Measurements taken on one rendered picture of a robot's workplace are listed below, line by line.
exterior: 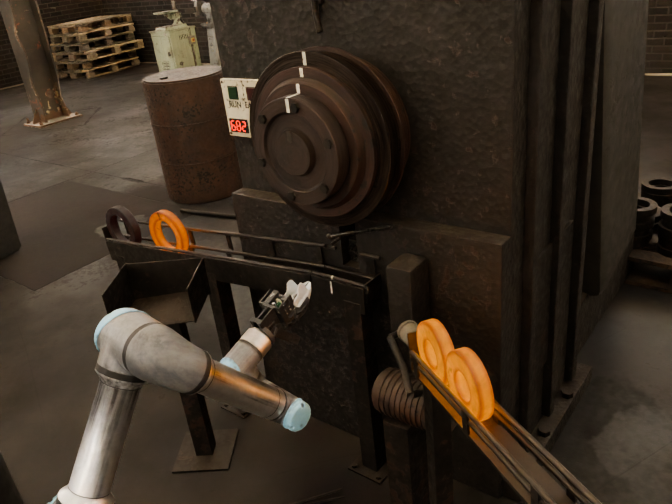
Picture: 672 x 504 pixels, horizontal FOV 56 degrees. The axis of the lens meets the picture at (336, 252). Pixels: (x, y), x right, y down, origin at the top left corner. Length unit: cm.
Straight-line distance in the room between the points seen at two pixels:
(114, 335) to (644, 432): 177
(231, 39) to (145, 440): 147
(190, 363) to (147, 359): 8
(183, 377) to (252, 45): 106
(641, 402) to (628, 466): 33
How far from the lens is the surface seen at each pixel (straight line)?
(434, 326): 145
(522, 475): 120
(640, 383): 264
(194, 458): 239
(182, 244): 234
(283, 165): 164
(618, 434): 240
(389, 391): 169
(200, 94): 447
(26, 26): 852
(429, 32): 159
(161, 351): 127
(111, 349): 136
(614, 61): 221
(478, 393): 130
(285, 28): 186
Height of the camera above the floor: 158
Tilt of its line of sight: 26 degrees down
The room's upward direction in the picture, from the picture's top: 7 degrees counter-clockwise
